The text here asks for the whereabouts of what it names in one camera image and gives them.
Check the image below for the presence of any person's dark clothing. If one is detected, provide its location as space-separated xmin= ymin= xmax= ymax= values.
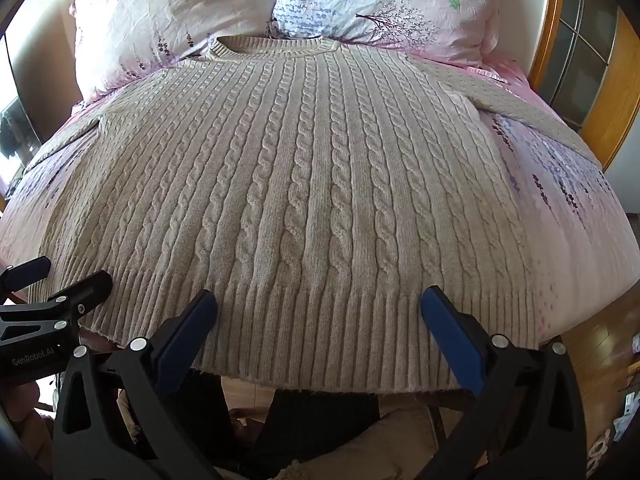
xmin=180 ymin=370 xmax=386 ymax=480

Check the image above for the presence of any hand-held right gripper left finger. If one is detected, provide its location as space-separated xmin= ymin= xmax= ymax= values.
xmin=52 ymin=289 xmax=221 ymax=480

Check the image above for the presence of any pink lavender print bedsheet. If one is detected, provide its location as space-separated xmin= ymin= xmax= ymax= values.
xmin=0 ymin=54 xmax=634 ymax=361

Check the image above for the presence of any pink pillow with tree print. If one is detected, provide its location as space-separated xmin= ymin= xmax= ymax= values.
xmin=270 ymin=0 xmax=517 ymax=69

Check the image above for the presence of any wooden bed headboard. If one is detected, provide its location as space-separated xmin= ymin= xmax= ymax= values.
xmin=500 ymin=0 xmax=569 ymax=92

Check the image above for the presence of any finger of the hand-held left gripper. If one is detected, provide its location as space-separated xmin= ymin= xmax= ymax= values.
xmin=0 ymin=270 xmax=114 ymax=345
xmin=0 ymin=256 xmax=53 ymax=297

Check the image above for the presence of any dark screen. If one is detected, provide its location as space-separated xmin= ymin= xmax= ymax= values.
xmin=0 ymin=34 xmax=42 ymax=181

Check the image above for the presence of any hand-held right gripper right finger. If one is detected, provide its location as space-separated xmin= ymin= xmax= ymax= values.
xmin=419 ymin=285 xmax=588 ymax=480

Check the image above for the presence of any beige cable-knit sweater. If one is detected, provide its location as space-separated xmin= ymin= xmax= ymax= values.
xmin=0 ymin=35 xmax=606 ymax=396

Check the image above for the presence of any pink floral pillow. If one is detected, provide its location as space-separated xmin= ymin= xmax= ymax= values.
xmin=68 ymin=0 xmax=289 ymax=104

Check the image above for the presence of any beige fuzzy rug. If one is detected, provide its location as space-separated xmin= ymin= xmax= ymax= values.
xmin=295 ymin=404 xmax=451 ymax=480

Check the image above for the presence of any wooden wardrobe door with glass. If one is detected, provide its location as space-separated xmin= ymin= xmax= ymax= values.
xmin=540 ymin=0 xmax=640 ymax=172

